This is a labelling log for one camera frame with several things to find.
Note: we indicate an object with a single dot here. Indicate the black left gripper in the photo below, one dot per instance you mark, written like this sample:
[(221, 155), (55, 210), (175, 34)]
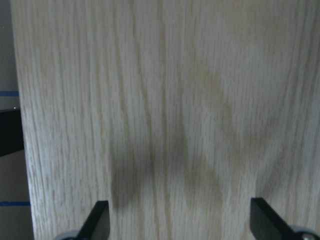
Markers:
[(11, 131)]

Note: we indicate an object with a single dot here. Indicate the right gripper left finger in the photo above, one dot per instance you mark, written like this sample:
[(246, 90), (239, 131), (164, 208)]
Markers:
[(97, 225)]

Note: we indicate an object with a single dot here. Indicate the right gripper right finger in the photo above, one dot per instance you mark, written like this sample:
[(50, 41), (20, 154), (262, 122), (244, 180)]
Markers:
[(266, 224)]

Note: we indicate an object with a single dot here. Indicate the light wooden drawer cabinet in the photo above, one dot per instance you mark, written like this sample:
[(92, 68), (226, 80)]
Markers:
[(177, 112)]

